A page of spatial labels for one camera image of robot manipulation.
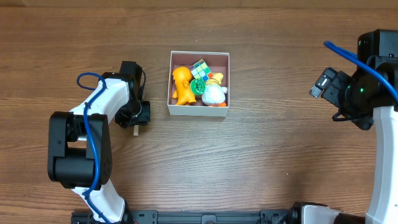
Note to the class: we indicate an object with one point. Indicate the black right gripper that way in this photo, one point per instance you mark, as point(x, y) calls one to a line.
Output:
point(337, 90)

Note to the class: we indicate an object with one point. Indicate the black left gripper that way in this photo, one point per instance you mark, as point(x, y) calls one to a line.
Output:
point(144, 112)

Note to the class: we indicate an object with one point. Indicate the wooden cat rattle drum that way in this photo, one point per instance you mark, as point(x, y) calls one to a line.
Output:
point(136, 130)

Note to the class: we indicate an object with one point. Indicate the orange dinosaur toy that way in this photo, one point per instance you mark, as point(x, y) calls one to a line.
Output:
point(182, 77)

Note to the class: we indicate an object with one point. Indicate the green round plastic toy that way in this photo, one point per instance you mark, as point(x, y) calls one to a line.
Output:
point(197, 86)

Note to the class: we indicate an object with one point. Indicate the colourful puzzle cube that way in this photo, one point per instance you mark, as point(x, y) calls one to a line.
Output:
point(200, 70)

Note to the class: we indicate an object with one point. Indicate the white plush duck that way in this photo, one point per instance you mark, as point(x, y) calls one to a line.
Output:
point(215, 94)

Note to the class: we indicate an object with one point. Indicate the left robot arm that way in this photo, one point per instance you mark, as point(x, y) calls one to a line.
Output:
point(79, 148)

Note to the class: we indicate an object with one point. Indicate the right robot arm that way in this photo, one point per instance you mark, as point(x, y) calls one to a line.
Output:
point(368, 98)

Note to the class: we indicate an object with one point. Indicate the white open cardboard box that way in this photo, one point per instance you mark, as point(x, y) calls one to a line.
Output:
point(218, 62)

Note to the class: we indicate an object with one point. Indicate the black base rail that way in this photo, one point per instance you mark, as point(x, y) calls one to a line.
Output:
point(155, 217)

